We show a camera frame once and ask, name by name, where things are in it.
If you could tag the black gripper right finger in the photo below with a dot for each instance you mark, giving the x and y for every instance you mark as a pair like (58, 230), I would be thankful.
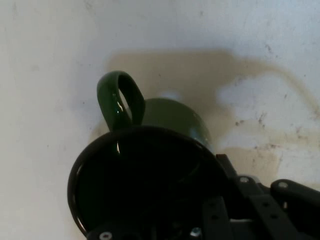
(287, 205)

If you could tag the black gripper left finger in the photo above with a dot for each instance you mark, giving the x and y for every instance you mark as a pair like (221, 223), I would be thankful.
(215, 220)

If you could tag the green enamel mug white print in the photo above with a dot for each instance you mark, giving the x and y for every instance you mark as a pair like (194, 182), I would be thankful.
(170, 117)

